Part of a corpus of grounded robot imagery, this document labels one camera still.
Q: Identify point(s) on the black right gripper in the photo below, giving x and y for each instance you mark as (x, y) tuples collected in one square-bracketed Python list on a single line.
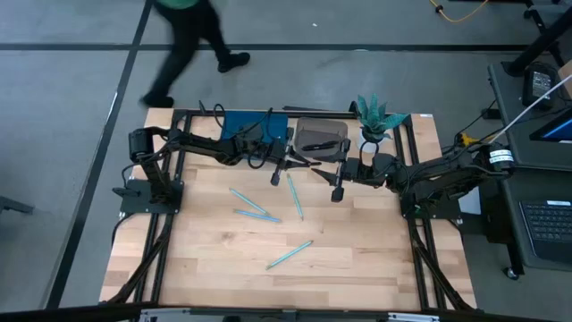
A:
[(357, 170)]

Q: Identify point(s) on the white plant pot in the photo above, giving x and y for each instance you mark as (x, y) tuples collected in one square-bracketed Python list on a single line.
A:
[(363, 142)]

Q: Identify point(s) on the blue plastic bin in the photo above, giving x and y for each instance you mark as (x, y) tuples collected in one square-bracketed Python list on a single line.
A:
[(241, 123)]

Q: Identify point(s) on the grey plastic bin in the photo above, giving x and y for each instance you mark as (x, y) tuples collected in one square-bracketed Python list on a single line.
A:
[(319, 129)]

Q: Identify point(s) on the teal pencil with green ferrule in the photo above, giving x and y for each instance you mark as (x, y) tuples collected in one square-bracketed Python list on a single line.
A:
[(295, 197), (289, 255), (248, 201)]

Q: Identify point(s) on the black aluminium table frame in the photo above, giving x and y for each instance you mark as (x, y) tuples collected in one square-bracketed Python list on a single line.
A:
[(409, 134)]

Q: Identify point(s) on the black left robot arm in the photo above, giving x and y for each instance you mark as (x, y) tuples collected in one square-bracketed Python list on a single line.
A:
[(201, 145)]

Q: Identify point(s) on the grey chair leg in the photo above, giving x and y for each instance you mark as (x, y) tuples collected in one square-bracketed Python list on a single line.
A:
[(15, 205)]

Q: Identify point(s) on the person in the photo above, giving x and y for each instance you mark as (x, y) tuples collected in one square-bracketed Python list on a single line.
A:
[(179, 53)]

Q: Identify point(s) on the black laptop keyboard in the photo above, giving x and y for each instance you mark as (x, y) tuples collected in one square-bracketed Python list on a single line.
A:
[(549, 228)]

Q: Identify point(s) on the dark grey side desk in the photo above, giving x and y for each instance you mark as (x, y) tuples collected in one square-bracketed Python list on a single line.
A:
[(514, 188)]

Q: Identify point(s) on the blue pencil with green ferrule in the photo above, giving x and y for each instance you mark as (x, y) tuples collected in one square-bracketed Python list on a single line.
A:
[(257, 216)]

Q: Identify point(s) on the silver aluminium rail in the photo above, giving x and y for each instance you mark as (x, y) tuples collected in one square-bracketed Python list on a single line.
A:
[(411, 317)]

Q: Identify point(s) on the black stand leg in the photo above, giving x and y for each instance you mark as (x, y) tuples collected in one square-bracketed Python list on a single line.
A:
[(536, 44)]

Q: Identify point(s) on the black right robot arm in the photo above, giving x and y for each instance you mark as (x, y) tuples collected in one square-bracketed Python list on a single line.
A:
[(447, 174)]

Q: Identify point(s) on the yellow connector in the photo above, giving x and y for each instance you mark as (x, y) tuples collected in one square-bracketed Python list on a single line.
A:
[(465, 139)]

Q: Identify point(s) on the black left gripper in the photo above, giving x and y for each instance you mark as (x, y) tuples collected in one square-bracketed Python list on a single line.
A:
[(268, 147)]

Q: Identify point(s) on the screen with blue display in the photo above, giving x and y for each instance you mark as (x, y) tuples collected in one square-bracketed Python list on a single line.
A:
[(556, 129)]

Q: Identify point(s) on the green snake plant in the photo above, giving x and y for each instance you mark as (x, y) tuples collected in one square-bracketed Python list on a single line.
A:
[(375, 117)]

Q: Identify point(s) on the black pen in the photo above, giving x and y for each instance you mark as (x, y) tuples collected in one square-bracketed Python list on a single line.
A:
[(319, 146)]

